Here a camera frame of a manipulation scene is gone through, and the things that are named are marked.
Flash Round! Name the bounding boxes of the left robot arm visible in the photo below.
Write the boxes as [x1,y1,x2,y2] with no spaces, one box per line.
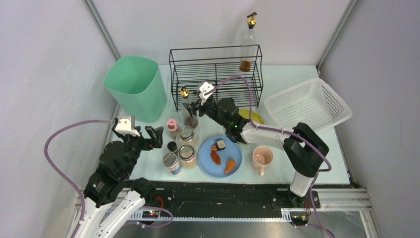
[69,116,163,238]

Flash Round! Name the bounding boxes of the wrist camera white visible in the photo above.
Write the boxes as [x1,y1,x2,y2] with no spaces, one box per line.
[113,115,140,137]
[198,81,214,106]

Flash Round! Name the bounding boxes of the black wire rack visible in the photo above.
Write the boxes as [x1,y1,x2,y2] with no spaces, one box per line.
[168,45,264,110]

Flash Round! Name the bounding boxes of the blue plate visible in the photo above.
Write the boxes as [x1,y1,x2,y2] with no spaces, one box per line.
[198,136,242,178]

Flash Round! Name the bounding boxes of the pink mug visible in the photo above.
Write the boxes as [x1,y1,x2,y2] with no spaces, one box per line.
[251,146,273,177]

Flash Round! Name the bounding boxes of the white plastic basket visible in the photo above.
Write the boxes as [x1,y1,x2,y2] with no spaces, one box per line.
[264,78,353,133]

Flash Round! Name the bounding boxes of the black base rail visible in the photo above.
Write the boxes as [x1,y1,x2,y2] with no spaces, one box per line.
[129,181,321,224]

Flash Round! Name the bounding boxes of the pink lid spice bottle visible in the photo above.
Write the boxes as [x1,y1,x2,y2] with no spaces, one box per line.
[166,119,179,140]

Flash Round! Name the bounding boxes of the glass oil bottle gold spout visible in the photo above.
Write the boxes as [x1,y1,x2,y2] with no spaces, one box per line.
[239,12,257,72]

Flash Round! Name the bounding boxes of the small black lid bottle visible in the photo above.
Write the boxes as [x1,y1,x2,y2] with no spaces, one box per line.
[167,141,178,154]

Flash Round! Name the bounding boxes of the red-brown food piece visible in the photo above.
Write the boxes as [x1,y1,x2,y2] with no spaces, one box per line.
[210,151,221,166]

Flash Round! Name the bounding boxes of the green dotted plate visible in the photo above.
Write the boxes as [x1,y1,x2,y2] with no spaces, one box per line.
[239,109,264,124]

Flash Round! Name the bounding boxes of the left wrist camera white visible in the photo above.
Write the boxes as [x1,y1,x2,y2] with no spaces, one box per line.
[113,115,140,137]

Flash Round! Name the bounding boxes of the sushi toy piece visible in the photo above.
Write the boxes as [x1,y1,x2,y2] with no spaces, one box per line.
[211,139,226,152]

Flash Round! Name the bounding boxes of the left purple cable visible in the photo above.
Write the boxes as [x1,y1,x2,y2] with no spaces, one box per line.
[44,119,117,238]

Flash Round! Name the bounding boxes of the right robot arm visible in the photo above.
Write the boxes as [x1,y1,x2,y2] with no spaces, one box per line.
[182,96,329,206]

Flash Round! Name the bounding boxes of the glass jar beige contents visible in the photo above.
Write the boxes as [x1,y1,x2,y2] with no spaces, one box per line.
[178,145,198,169]
[177,125,199,147]

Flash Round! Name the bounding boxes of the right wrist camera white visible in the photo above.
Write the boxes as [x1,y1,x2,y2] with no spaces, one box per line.
[198,81,214,106]

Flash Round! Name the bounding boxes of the orange food piece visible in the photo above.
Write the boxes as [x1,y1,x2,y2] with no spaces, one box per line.
[224,159,236,174]

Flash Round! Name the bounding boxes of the silver lid shaker jar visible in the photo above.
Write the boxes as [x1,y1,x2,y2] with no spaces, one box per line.
[162,152,182,176]

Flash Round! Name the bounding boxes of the green plastic waste bin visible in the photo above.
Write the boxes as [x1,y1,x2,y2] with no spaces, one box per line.
[104,56,167,123]

